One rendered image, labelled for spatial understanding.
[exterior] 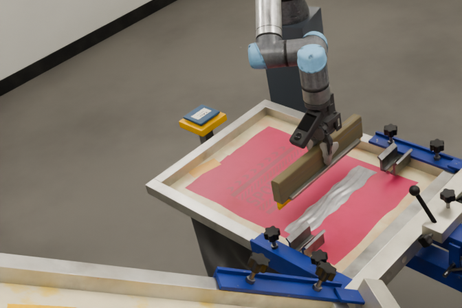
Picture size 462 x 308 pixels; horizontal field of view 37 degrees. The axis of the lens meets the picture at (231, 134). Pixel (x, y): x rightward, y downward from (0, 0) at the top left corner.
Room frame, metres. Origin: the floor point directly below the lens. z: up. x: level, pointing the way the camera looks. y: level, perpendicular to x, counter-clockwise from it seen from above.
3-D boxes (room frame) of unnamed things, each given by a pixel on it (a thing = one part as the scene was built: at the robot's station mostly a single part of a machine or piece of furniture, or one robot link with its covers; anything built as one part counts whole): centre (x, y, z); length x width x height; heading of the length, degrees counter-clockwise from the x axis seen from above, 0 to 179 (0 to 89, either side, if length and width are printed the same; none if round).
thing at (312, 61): (1.60, -0.25, 1.39); 0.09 x 0.08 x 0.11; 166
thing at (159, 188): (1.67, -0.17, 0.97); 0.79 x 0.58 x 0.04; 39
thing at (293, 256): (1.31, -0.10, 0.98); 0.30 x 0.05 x 0.07; 39
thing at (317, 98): (1.60, -0.25, 1.31); 0.08 x 0.08 x 0.05
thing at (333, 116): (1.60, -0.26, 1.23); 0.09 x 0.08 x 0.12; 129
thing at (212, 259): (1.58, 0.03, 0.74); 0.46 x 0.04 x 0.42; 39
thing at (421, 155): (1.66, -0.54, 0.98); 0.30 x 0.05 x 0.07; 39
